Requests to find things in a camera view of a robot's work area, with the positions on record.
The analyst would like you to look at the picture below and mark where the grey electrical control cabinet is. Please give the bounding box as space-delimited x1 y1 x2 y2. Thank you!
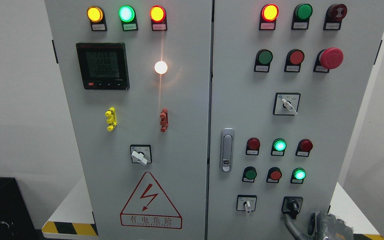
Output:
45 0 384 240

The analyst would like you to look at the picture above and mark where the red electrical hazard warning sticker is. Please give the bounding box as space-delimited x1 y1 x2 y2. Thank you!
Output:
120 171 183 229

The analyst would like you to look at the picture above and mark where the red push button lower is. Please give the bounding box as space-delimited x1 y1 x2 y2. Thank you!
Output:
266 167 282 183

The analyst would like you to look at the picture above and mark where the red ringed indicator light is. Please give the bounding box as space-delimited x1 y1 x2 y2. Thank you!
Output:
149 5 167 31
259 4 279 31

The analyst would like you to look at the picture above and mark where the dark red indicator light right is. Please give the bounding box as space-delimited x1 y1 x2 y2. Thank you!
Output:
295 139 313 157

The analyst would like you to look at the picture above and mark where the red push button upper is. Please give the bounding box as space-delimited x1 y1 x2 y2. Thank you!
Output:
284 49 305 73

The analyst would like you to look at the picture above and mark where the black rotary knob switch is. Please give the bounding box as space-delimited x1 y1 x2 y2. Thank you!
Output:
281 196 303 220

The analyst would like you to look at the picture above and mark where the white platform with hazard stripes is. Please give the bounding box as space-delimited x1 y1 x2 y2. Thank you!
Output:
41 177 99 240

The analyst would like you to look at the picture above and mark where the yellow indicator light top left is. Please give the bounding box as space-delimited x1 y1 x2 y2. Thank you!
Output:
87 6 108 31

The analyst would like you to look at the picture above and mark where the white selector switch upper right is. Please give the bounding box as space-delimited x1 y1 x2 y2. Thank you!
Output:
273 92 301 116

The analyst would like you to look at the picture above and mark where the lit green indicator light middle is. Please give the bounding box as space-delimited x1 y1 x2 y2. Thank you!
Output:
271 138 287 156

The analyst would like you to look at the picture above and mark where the green push button upper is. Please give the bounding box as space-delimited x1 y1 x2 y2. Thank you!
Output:
254 49 273 73

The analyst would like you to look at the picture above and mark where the lit green indicator light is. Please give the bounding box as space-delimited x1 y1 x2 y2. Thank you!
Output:
271 138 287 156
290 168 306 184
118 5 138 31

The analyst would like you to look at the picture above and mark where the green push button lower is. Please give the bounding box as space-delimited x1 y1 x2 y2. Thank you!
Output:
242 166 257 183

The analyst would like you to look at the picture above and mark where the lit green indicator light lower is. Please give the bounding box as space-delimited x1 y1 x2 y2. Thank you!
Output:
290 168 306 184

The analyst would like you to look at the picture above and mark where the red push button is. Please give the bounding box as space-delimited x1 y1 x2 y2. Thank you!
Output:
284 49 305 73
266 167 282 183

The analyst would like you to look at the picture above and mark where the white selector switch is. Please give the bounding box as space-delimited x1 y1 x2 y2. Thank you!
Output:
273 92 301 116
236 194 257 216

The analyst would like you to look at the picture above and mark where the red emergency stop mushroom button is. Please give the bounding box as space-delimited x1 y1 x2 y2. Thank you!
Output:
313 47 343 73

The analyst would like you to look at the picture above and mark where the red ringed indicator light left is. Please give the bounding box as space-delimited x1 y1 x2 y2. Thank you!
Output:
149 5 167 31

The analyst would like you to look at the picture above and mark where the red terminal connector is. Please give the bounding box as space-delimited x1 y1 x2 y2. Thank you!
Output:
160 108 169 132

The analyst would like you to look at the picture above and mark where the black box lower left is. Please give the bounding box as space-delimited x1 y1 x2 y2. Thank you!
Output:
0 177 39 240

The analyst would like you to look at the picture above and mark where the yellow terminal connector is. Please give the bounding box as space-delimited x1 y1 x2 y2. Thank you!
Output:
105 107 117 132

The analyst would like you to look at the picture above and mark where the red ringed indicator light right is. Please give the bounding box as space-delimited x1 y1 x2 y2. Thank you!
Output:
259 4 279 31

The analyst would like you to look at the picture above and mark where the white selector switch left door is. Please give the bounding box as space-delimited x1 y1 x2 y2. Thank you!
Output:
130 144 152 166

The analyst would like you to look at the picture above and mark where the dark green indicator light top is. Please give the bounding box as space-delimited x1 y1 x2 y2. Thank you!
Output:
291 3 313 30

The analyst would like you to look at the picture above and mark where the dark red buzzer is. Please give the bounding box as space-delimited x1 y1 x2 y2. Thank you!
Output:
323 4 347 31

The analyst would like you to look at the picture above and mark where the green push button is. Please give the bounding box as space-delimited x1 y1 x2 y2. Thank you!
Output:
242 166 257 183
254 49 273 73

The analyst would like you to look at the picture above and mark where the dark red indicator light left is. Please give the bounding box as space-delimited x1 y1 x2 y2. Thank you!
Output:
245 138 261 156

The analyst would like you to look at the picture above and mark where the bright white indicator lamp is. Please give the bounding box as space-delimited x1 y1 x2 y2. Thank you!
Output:
154 61 168 75

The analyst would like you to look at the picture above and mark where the black digital power meter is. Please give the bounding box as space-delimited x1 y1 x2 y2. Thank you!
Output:
76 42 130 91

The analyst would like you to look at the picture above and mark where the white selector switch lower right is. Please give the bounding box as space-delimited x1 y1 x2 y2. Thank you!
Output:
236 194 257 216

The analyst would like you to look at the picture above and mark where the silver door lock handle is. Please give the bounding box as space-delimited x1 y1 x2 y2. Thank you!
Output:
220 128 235 173

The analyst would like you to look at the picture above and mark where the dark red indicator light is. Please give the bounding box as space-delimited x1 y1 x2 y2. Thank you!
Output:
245 138 261 156
295 139 313 157

